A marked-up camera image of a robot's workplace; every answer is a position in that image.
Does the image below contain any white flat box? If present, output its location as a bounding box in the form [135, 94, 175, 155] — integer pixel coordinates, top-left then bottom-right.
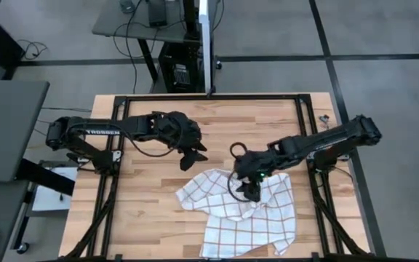
[31, 166, 79, 213]

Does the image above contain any low grey desk top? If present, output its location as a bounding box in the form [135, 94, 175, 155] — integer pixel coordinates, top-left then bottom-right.
[0, 180, 31, 262]

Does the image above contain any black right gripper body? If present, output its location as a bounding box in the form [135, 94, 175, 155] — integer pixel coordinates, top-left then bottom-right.
[233, 147, 282, 183]

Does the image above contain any black power adapter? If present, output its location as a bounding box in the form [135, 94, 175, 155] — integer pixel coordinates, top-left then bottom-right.
[147, 0, 169, 28]

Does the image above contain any grey desk with black legs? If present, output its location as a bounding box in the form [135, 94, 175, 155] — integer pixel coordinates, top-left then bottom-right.
[92, 0, 210, 84]

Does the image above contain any coiled black floor cable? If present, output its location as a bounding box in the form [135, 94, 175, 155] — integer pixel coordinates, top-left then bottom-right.
[15, 39, 49, 61]

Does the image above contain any white red-checked towel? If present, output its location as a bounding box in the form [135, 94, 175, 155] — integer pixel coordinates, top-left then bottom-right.
[175, 168, 298, 258]

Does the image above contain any black monitor pole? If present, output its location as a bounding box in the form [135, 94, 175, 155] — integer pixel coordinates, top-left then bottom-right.
[183, 0, 199, 41]

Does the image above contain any white vertical post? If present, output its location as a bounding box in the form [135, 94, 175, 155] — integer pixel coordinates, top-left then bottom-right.
[198, 0, 215, 95]

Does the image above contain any long black desk cable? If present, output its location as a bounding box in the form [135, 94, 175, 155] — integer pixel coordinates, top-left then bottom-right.
[113, 0, 159, 94]

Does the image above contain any black computer tower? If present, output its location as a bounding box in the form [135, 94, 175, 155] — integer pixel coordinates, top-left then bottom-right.
[158, 41, 205, 94]

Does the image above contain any grey computer mouse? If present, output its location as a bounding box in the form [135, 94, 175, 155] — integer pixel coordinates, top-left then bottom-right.
[119, 0, 136, 15]

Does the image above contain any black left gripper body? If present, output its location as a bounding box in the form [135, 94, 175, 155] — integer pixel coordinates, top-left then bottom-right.
[150, 111, 203, 154]

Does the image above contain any black aluminium table frame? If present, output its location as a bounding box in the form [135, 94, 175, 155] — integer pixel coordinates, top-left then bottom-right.
[63, 93, 370, 262]

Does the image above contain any large grey desk top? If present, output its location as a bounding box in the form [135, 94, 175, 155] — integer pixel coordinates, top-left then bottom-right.
[0, 80, 76, 197]

